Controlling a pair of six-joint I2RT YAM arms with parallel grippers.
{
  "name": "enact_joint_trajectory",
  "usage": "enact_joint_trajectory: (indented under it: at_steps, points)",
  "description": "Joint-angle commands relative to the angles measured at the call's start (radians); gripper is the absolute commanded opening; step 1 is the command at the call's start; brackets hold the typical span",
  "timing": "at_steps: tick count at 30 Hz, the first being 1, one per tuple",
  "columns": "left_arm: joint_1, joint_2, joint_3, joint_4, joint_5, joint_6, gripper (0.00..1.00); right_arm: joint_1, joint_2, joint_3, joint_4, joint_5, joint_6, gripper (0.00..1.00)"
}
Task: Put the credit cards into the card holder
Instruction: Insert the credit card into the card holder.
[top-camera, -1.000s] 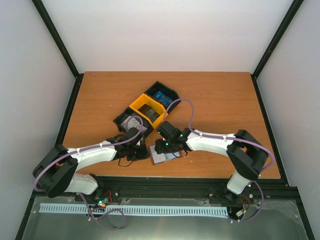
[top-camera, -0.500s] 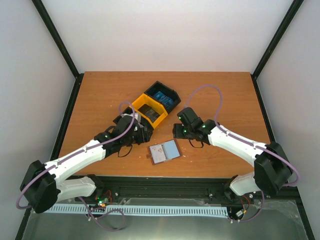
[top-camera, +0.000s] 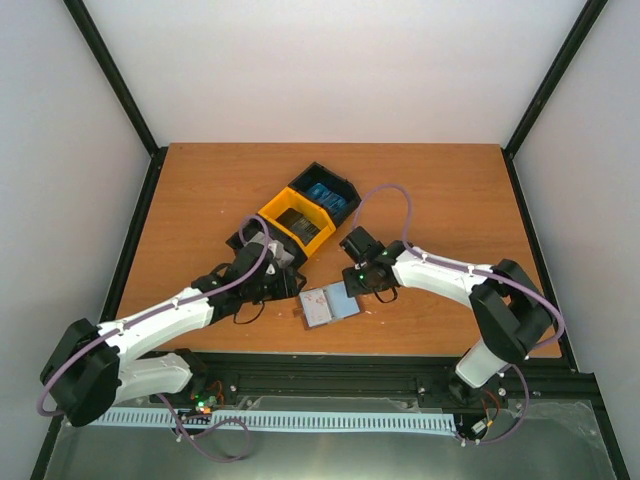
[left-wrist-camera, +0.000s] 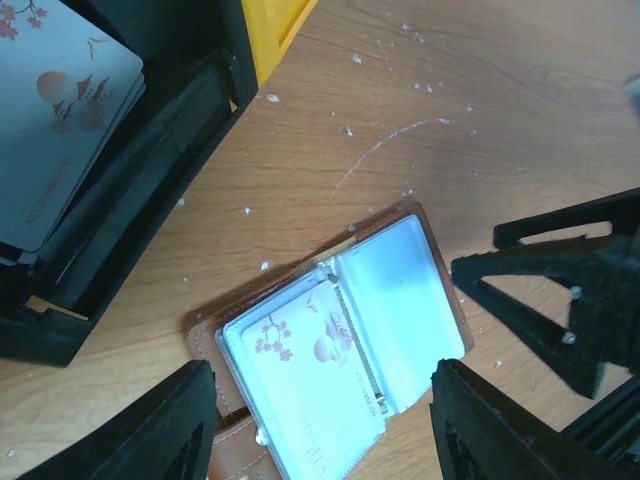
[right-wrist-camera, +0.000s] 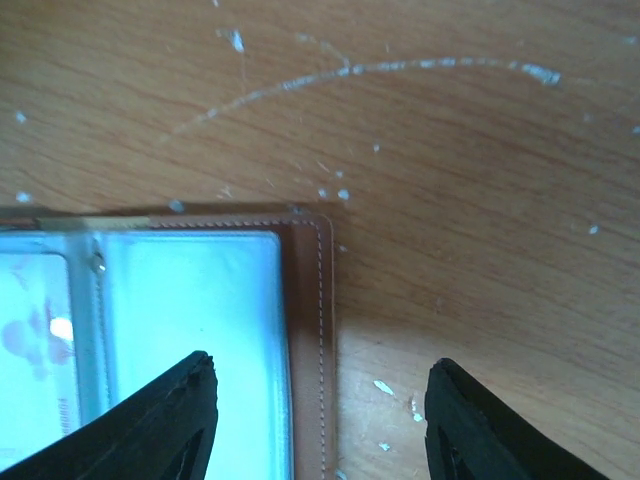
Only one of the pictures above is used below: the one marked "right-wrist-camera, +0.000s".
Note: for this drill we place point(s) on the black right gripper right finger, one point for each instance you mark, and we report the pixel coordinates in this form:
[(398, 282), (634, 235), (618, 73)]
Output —
[(473, 434)]

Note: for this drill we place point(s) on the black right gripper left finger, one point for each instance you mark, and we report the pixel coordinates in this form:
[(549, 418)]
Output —
[(166, 430)]

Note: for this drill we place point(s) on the white patterned credit card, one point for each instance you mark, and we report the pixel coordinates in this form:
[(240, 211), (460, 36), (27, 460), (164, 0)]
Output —
[(39, 391)]

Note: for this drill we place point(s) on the brown leather card holder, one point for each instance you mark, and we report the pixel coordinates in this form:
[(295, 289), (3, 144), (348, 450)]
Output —
[(254, 291)]

